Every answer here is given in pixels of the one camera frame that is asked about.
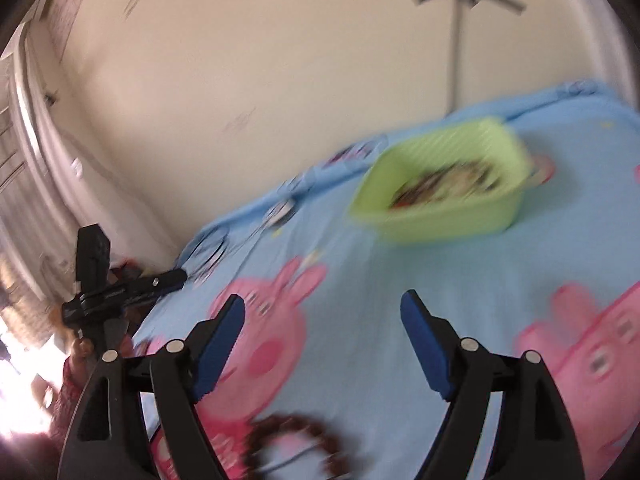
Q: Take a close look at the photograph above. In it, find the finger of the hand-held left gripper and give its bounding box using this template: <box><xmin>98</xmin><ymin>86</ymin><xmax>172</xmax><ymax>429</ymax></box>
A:
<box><xmin>121</xmin><ymin>268</ymin><xmax>189</xmax><ymax>307</ymax></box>

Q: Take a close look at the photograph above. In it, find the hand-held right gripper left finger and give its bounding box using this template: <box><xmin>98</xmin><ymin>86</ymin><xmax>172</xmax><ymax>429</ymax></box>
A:
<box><xmin>56</xmin><ymin>294</ymin><xmax>246</xmax><ymax>480</ymax></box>

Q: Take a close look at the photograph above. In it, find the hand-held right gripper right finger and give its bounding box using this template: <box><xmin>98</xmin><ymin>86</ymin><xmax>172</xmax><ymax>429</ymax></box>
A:
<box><xmin>400</xmin><ymin>289</ymin><xmax>586</xmax><ymax>480</ymax></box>

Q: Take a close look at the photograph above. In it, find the brown large bead bracelet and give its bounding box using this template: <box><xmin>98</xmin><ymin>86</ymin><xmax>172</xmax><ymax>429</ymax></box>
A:
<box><xmin>244</xmin><ymin>411</ymin><xmax>357</xmax><ymax>480</ymax></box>

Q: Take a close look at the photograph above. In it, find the green plastic basin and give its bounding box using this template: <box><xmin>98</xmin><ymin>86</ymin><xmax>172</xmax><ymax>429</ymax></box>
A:
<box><xmin>348</xmin><ymin>116</ymin><xmax>534</xmax><ymax>244</ymax></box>

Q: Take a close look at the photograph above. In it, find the black large bead necklace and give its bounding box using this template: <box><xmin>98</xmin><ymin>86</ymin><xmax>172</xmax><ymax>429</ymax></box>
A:
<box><xmin>391</xmin><ymin>172</ymin><xmax>451</xmax><ymax>209</ymax></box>

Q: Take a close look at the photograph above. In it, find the white shell bracelet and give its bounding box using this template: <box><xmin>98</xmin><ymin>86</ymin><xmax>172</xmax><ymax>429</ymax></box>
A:
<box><xmin>440</xmin><ymin>161</ymin><xmax>502</xmax><ymax>194</ymax></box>

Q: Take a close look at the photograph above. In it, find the person's left forearm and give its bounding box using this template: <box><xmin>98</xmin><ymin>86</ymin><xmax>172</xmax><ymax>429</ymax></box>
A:
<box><xmin>47</xmin><ymin>360</ymin><xmax>97</xmax><ymax>442</ymax></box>

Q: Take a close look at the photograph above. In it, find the person's left hand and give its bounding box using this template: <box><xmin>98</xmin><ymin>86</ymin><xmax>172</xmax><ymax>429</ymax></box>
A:
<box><xmin>69</xmin><ymin>335</ymin><xmax>104</xmax><ymax>368</ymax></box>

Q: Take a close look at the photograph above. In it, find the cartoon pig printed blanket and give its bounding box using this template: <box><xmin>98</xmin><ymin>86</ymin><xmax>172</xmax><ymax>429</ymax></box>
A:
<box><xmin>132</xmin><ymin>77</ymin><xmax>640</xmax><ymax>480</ymax></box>

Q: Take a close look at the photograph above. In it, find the white charger block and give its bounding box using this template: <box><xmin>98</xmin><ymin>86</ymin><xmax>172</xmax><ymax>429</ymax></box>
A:
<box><xmin>265</xmin><ymin>200</ymin><xmax>299</xmax><ymax>231</ymax></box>

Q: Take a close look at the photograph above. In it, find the white door frame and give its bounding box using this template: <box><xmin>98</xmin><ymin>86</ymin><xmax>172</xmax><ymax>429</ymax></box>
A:
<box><xmin>0</xmin><ymin>0</ymin><xmax>103</xmax><ymax>351</ymax></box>

